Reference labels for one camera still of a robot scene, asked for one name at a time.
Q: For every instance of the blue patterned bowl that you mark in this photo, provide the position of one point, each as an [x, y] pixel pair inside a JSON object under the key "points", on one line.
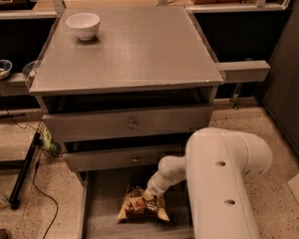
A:
{"points": [[5, 68]]}

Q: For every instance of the clear glass jar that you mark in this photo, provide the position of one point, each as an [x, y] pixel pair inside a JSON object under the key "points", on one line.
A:
{"points": [[31, 68]]}

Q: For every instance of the white ceramic bowl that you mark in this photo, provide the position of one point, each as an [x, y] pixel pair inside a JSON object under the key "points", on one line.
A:
{"points": [[85, 26]]}

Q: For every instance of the grey drawer cabinet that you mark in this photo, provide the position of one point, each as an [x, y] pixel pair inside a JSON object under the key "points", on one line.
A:
{"points": [[142, 57]]}

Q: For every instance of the green wire basket item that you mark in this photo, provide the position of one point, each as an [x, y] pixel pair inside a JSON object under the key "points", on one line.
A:
{"points": [[50, 147]]}

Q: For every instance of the brown chip bag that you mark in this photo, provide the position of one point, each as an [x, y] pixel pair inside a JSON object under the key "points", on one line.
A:
{"points": [[135, 205]]}

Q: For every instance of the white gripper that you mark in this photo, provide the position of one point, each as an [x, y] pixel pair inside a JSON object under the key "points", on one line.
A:
{"points": [[154, 186]]}

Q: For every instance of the grey side shelf block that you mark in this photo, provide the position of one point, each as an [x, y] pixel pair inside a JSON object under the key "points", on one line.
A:
{"points": [[243, 72]]}

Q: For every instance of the crumpled floor wrapper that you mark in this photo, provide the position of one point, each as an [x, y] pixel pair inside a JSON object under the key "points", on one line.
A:
{"points": [[0, 200]]}

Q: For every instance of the black metal stand leg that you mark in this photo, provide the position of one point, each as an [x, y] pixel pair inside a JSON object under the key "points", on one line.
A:
{"points": [[14, 200]]}

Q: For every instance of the grey open bottom drawer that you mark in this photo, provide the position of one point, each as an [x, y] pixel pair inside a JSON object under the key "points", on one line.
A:
{"points": [[106, 190]]}

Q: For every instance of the grey middle drawer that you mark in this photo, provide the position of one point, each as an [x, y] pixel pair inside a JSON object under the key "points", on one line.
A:
{"points": [[120, 157]]}

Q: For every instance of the dark cabinet on right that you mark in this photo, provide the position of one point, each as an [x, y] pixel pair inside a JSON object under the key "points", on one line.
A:
{"points": [[280, 91]]}

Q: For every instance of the brown shoe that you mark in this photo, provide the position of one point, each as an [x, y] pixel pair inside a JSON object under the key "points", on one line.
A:
{"points": [[4, 234]]}

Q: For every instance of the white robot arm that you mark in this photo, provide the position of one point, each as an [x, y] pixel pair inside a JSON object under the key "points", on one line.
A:
{"points": [[213, 167]]}

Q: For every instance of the grey top drawer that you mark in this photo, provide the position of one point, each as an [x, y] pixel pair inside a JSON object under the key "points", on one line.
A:
{"points": [[127, 123]]}

